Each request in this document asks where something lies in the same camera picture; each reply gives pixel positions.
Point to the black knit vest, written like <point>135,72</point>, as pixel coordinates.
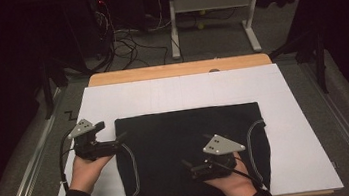
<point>168,145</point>

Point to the dark metal stand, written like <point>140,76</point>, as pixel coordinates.
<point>319,60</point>
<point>48,90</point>

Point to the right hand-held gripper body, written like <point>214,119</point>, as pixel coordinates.
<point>220,146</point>

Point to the metal floor rail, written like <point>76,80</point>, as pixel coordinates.
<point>347,123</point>
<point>30,172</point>

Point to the yellow tennis ball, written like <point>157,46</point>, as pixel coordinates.
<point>200,26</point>
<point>202,12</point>

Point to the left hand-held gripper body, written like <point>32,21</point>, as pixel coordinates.
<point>96,149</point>

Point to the wooden table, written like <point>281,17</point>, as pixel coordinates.
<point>146,73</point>

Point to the white board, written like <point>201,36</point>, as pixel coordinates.
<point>178,94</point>

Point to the white metal table frame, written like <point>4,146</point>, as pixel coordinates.
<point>211,1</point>

